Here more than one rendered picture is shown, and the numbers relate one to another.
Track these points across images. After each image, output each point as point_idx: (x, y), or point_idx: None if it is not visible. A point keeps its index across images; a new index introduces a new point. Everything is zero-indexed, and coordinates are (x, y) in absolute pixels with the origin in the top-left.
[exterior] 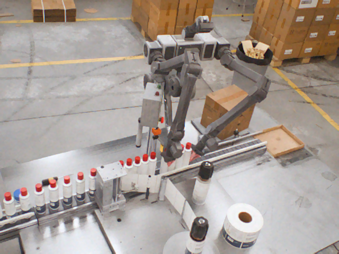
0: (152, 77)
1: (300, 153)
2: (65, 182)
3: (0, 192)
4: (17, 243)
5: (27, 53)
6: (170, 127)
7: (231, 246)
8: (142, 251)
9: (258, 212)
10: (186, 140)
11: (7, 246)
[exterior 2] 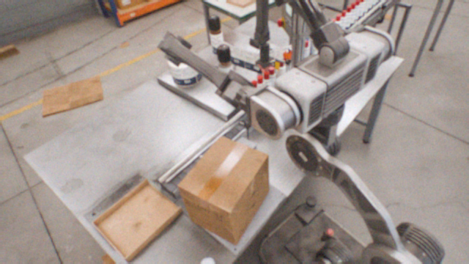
0: (413, 229)
1: (104, 210)
2: None
3: (448, 174)
4: (377, 144)
5: None
6: (270, 32)
7: None
8: (252, 48)
9: (171, 65)
10: (272, 158)
11: (380, 138)
